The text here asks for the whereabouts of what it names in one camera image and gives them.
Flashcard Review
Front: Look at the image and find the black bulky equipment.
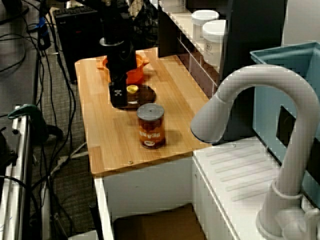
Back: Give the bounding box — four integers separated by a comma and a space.
0, 126, 19, 173

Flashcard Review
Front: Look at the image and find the white sink unit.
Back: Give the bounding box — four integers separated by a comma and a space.
93, 136, 320, 240

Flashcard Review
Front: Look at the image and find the aluminium frame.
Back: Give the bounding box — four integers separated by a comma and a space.
0, 106, 35, 240

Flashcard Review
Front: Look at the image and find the white labelled jar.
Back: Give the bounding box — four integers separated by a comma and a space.
201, 19, 228, 68
191, 9, 220, 42

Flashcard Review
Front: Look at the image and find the dark upright panel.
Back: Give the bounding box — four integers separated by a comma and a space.
219, 0, 288, 148

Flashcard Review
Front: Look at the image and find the grey curved faucet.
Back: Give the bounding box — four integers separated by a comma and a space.
189, 64, 320, 240

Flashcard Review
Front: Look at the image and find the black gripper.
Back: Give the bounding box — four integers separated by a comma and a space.
106, 41, 138, 109

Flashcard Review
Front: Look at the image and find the white floor cable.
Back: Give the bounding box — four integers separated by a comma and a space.
49, 141, 89, 176

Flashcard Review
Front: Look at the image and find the teal plastic bin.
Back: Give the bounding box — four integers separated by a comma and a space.
249, 41, 320, 208

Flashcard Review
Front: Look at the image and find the blue tape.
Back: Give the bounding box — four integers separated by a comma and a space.
37, 16, 49, 38

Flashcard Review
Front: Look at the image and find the orange plastic pot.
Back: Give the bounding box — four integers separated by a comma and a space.
96, 53, 150, 85

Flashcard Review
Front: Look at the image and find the black computer tower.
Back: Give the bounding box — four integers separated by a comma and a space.
54, 6, 107, 84

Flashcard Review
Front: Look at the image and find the brown beans can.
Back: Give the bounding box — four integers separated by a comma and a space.
136, 103, 166, 150

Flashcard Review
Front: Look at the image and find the brown lid with yellow knob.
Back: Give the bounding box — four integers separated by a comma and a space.
113, 84, 158, 110

